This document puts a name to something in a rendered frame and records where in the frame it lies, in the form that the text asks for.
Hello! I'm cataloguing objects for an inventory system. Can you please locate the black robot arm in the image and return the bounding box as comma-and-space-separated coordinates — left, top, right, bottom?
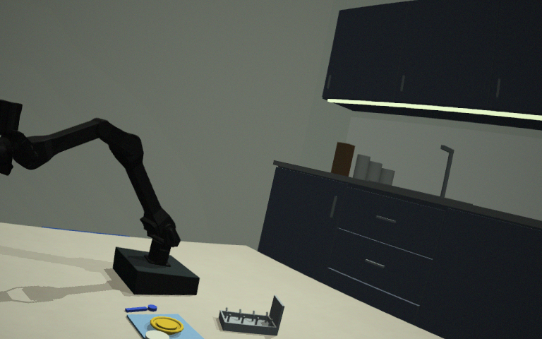
0, 100, 181, 267

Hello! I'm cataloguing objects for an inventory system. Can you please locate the yellow plate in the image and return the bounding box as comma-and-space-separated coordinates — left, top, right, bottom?
150, 316, 184, 335

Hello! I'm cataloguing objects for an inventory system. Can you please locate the dark grey dish rack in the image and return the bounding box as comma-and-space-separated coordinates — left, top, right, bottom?
219, 295, 284, 336

